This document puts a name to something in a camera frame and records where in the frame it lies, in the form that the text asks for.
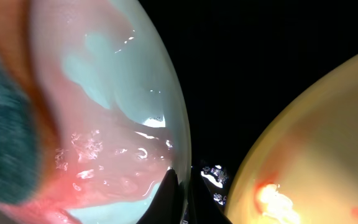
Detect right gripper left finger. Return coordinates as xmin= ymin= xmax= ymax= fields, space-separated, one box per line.
xmin=137 ymin=169 xmax=180 ymax=224

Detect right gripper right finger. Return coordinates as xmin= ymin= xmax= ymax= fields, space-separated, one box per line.
xmin=188 ymin=168 xmax=231 ymax=224

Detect mint plate front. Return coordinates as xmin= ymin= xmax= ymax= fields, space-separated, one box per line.
xmin=0 ymin=0 xmax=191 ymax=224

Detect yellow plate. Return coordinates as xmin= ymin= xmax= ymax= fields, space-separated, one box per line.
xmin=224 ymin=55 xmax=358 ymax=224

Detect green yellow sponge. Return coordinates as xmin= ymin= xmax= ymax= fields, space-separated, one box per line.
xmin=0 ymin=64 xmax=39 ymax=204

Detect round black serving tray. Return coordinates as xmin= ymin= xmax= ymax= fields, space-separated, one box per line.
xmin=138 ymin=0 xmax=358 ymax=206

